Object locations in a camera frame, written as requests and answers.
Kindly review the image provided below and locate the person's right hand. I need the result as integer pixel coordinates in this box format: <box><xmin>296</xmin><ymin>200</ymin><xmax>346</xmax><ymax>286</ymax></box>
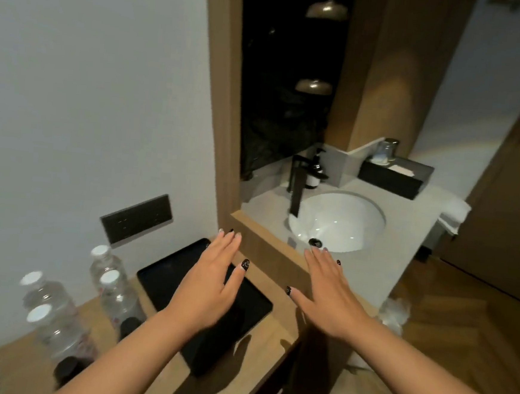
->
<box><xmin>281</xmin><ymin>244</ymin><xmax>379</xmax><ymax>344</ymax></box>

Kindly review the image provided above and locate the person's left hand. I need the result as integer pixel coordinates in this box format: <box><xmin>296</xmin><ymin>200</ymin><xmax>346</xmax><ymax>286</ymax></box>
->
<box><xmin>162</xmin><ymin>224</ymin><xmax>253</xmax><ymax>339</ymax></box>

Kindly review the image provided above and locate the person's left forearm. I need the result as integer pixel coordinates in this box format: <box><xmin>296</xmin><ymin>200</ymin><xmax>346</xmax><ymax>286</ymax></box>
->
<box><xmin>52</xmin><ymin>301</ymin><xmax>202</xmax><ymax>394</ymax></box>

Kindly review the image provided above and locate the person's right forearm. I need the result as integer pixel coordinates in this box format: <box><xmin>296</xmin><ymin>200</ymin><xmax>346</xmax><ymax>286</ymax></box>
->
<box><xmin>347</xmin><ymin>316</ymin><xmax>520</xmax><ymax>394</ymax></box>

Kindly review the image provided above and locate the black rectangular tray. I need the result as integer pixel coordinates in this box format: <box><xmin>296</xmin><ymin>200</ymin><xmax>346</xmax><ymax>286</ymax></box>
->
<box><xmin>129</xmin><ymin>233</ymin><xmax>279</xmax><ymax>383</ymax></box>

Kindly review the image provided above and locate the white round sink basin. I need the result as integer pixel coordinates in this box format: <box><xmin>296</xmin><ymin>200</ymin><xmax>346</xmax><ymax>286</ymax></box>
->
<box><xmin>286</xmin><ymin>188</ymin><xmax>388</xmax><ymax>257</ymax></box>

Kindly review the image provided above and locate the black sink faucet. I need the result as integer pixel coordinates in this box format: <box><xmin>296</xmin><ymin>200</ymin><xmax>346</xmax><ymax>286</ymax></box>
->
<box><xmin>284</xmin><ymin>154</ymin><xmax>331</xmax><ymax>221</ymax></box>

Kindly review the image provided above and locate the clear water bottle white cap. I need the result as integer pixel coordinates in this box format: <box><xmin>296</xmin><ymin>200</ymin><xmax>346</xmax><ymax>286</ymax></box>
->
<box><xmin>87</xmin><ymin>244</ymin><xmax>127</xmax><ymax>293</ymax></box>
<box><xmin>21</xmin><ymin>302</ymin><xmax>104</xmax><ymax>392</ymax></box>
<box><xmin>95</xmin><ymin>268</ymin><xmax>151</xmax><ymax>344</ymax></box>
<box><xmin>17</xmin><ymin>269</ymin><xmax>77</xmax><ymax>326</ymax></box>

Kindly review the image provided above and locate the dark soap dispenser bottle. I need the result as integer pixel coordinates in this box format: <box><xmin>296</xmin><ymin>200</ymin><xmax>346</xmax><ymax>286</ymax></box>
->
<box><xmin>305</xmin><ymin>147</ymin><xmax>327</xmax><ymax>191</ymax></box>

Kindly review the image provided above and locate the black tissue box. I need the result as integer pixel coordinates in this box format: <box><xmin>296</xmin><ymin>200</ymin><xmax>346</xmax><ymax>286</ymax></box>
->
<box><xmin>356</xmin><ymin>153</ymin><xmax>436</xmax><ymax>202</ymax></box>

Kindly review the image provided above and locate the clear drinking glass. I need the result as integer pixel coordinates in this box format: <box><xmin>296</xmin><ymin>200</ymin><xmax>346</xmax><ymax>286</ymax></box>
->
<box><xmin>371</xmin><ymin>137</ymin><xmax>400</xmax><ymax>167</ymax></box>

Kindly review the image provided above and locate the white folded towel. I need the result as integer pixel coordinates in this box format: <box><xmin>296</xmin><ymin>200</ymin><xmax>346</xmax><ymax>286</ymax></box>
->
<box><xmin>435</xmin><ymin>196</ymin><xmax>473</xmax><ymax>237</ymax></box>

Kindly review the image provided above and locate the brown wooden door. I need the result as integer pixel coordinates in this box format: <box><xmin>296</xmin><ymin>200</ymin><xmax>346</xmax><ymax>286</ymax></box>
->
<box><xmin>435</xmin><ymin>52</ymin><xmax>520</xmax><ymax>310</ymax></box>

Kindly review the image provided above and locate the dark wall switch panel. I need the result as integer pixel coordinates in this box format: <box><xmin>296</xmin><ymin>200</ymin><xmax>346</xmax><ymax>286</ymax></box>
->
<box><xmin>98</xmin><ymin>189</ymin><xmax>175</xmax><ymax>250</ymax></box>

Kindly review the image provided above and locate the dark wall mirror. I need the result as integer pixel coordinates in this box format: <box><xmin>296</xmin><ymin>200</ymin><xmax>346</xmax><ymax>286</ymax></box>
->
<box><xmin>227</xmin><ymin>0</ymin><xmax>356</xmax><ymax>189</ymax></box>

